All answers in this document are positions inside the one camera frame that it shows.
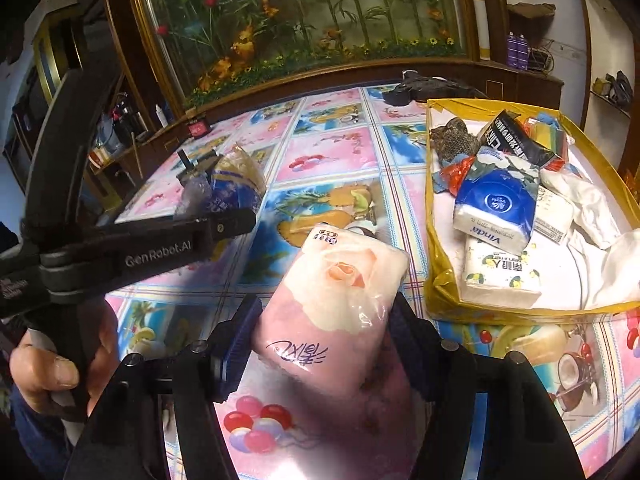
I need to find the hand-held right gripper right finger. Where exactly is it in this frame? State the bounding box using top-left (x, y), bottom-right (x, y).
top-left (387, 301), bottom-right (586, 480)

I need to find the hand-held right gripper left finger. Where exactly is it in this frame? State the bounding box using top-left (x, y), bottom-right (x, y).
top-left (65, 294), bottom-right (263, 480)

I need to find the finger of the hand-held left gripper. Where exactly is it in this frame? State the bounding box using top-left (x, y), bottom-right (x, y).
top-left (197, 208), bottom-right (257, 252)

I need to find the blue white plastic bag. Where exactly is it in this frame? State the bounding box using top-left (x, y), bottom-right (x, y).
top-left (182, 144), bottom-right (267, 221)

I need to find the yellow cardboard box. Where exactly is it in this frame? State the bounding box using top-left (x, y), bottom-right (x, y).
top-left (425, 97), bottom-right (640, 326)

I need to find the pink rose tissue pack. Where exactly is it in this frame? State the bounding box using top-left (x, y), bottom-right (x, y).
top-left (250, 222), bottom-right (410, 401)

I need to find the lemon print tissue pack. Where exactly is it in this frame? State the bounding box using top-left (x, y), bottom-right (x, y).
top-left (462, 237), bottom-right (544, 309)

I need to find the person's left hand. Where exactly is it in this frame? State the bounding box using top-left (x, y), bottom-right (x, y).
top-left (10, 302), bottom-right (119, 416)

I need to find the printed plastic tablecloth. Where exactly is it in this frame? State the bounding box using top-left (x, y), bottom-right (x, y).
top-left (100, 85), bottom-right (640, 480)

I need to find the cluttered wooden shelf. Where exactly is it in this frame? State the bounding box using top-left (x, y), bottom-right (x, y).
top-left (5, 10), bottom-right (168, 202)

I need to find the blue white tissue pack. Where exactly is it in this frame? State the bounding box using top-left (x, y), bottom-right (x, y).
top-left (452, 152), bottom-right (540, 251)

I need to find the small red plastic bag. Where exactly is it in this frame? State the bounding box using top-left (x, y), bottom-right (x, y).
top-left (434, 155), bottom-right (476, 196)

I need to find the beige tissue pack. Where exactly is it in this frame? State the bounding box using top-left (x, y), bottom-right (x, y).
top-left (532, 185), bottom-right (575, 246)

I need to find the glass flower display case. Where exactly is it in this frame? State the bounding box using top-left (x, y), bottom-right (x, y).
top-left (102, 0), bottom-right (482, 111)

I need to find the white cloth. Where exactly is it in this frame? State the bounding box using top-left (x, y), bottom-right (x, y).
top-left (540, 167), bottom-right (640, 311)

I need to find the brown woven bundle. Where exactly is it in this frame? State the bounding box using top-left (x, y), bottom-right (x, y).
top-left (430, 117), bottom-right (478, 162)

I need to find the black tissue pack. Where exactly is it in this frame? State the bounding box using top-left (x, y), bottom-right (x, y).
top-left (477, 110), bottom-right (556, 168)

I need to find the pack of coloured cloths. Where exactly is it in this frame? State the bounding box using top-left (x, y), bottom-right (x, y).
top-left (527, 115), bottom-right (571, 156)

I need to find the wooden cabinet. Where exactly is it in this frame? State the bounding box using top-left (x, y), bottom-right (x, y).
top-left (480, 62), bottom-right (566, 117)

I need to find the black bag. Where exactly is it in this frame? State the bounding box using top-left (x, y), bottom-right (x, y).
top-left (592, 71), bottom-right (634, 109)

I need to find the brown corner shelf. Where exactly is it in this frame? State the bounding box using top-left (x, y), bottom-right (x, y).
top-left (507, 2), bottom-right (556, 19)

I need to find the wire basket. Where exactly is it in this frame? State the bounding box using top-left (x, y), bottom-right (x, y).
top-left (529, 42), bottom-right (556, 74)

